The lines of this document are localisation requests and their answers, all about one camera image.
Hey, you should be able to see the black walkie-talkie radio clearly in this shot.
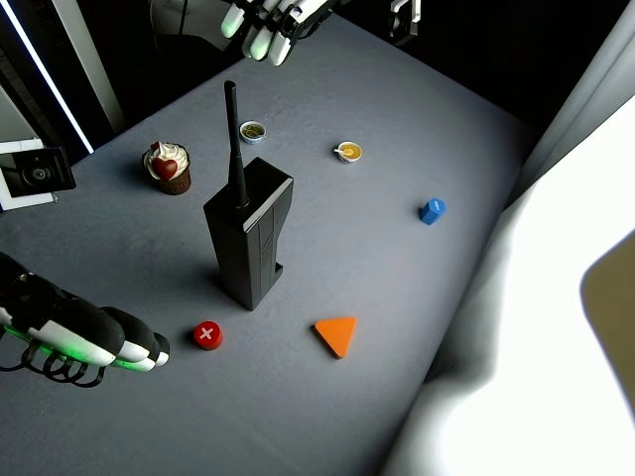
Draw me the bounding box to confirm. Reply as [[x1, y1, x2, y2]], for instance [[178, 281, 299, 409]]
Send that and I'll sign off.
[[202, 80, 295, 312]]

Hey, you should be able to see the grey background board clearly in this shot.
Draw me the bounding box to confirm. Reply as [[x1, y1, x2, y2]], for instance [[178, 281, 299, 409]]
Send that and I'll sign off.
[[148, 0, 259, 51]]

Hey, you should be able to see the small bowl of green soup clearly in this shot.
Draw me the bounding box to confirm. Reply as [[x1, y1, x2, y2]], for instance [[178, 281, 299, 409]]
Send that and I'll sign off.
[[239, 120, 268, 146]]

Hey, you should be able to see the small bowl of orange soup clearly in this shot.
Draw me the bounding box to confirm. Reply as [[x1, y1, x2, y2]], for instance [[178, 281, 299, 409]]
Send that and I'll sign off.
[[333, 141, 363, 166]]

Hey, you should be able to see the toy cupcake with red heart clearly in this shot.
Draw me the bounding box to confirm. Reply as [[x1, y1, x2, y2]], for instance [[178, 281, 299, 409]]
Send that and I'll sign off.
[[142, 140, 192, 195]]

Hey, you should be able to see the white pillar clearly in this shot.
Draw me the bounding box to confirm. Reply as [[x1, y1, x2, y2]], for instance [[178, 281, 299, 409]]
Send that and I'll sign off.
[[52, 0, 125, 133]]

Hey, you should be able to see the grey table cloth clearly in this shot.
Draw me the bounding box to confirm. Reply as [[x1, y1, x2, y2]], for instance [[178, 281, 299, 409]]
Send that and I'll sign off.
[[0, 12, 542, 476]]

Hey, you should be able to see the white light strip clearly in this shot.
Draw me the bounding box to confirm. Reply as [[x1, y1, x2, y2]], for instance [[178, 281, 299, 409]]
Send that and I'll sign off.
[[0, 0, 95, 155]]

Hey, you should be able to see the blue block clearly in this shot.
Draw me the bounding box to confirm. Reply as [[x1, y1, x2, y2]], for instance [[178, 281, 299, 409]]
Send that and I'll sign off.
[[419, 197, 447, 227]]

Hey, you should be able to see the grey cabinet panel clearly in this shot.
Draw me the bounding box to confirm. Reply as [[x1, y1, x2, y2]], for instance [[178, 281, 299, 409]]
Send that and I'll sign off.
[[0, 86, 39, 145]]

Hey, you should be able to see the grey blurred beam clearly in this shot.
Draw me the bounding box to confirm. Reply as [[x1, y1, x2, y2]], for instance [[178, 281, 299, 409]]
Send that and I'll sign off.
[[505, 0, 635, 209]]

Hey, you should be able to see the orange triangle block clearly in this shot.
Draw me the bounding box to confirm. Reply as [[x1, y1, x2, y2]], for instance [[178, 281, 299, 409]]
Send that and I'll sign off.
[[313, 316, 358, 360]]

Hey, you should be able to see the red cylinder with white cross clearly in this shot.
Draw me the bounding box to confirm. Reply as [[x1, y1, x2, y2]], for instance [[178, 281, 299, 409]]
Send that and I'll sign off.
[[192, 320, 224, 351]]

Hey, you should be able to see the white blurred shell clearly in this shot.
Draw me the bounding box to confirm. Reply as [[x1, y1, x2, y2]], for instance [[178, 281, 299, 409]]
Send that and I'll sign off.
[[381, 106, 635, 476]]

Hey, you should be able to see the beige blurred panel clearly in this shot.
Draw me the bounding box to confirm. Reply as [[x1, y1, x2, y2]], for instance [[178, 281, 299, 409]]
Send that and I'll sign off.
[[579, 231, 635, 416]]

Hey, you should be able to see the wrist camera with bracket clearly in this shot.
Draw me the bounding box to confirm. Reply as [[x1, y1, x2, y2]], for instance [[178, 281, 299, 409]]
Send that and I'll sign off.
[[388, 0, 423, 47], [0, 138, 78, 212]]

